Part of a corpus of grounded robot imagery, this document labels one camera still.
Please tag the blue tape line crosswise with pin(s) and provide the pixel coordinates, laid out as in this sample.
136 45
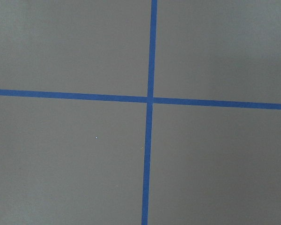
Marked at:
137 99

